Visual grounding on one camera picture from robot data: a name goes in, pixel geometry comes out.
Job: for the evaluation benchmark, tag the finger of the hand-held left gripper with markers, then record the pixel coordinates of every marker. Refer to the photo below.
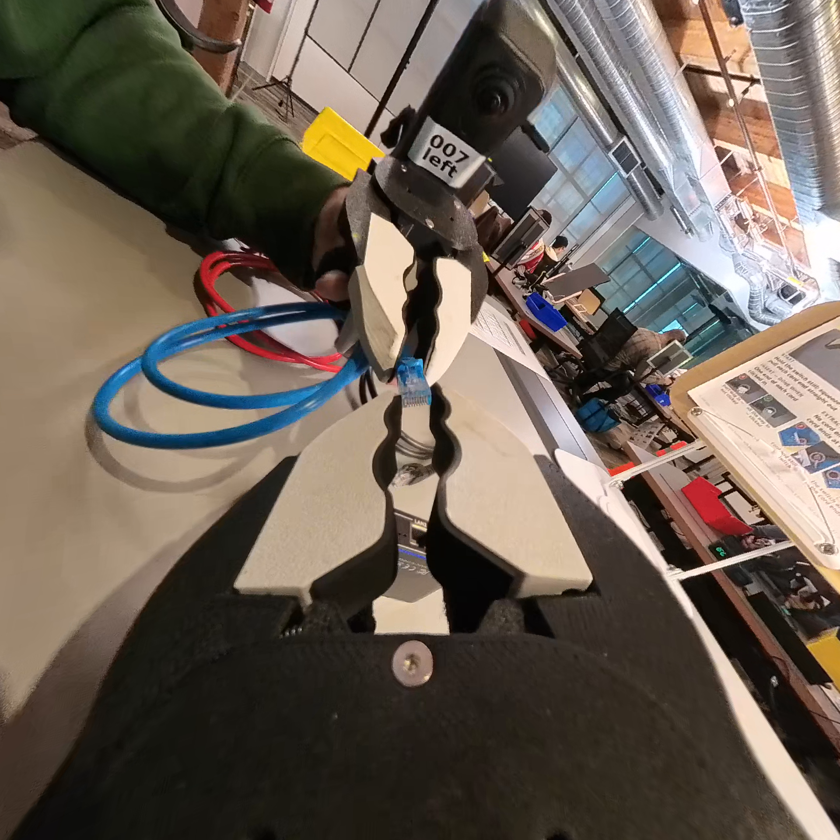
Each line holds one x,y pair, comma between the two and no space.
380,295
454,302

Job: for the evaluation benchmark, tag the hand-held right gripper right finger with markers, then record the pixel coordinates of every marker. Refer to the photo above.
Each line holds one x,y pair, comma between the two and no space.
512,518

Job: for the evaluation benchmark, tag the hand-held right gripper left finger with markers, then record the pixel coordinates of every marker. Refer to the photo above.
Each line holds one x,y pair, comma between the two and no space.
315,518

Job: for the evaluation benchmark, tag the grey network device with port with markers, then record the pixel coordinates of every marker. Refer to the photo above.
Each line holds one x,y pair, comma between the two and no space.
410,564

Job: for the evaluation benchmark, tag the person's left forearm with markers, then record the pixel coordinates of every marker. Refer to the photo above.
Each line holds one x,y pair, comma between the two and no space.
131,118

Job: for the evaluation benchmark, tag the person's left hand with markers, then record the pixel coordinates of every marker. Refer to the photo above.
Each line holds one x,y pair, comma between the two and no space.
326,226

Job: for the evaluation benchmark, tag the laminated paper sheet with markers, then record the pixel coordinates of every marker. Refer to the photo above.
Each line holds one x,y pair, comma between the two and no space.
502,331

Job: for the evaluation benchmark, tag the brown background table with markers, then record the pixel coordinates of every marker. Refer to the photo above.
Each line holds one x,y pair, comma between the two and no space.
515,292

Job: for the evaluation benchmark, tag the white stand base board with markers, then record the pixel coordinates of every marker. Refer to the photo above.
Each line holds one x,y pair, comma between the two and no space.
581,467

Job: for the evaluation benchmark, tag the blue plastic bin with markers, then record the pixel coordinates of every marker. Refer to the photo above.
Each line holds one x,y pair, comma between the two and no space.
544,313

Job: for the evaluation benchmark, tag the black monitor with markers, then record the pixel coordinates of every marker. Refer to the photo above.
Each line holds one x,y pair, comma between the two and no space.
525,177

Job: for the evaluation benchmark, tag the yellow plastic bin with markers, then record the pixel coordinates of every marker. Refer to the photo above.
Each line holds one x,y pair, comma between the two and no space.
827,656
334,141

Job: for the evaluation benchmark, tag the teal bag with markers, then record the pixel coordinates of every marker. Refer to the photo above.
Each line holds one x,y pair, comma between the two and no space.
597,415

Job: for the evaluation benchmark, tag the white stand rod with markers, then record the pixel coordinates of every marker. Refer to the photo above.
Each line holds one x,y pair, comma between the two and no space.
656,464
722,561

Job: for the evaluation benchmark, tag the black office chair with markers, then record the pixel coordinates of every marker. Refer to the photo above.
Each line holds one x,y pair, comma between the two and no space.
604,341

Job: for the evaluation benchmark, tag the red plastic bin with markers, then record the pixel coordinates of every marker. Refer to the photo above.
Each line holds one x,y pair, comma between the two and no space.
709,502

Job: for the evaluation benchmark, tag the wooden instruction board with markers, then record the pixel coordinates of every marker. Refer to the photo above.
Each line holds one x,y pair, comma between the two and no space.
774,407

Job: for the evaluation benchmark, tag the silver ventilation duct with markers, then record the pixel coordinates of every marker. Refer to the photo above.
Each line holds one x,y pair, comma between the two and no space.
794,98
623,98

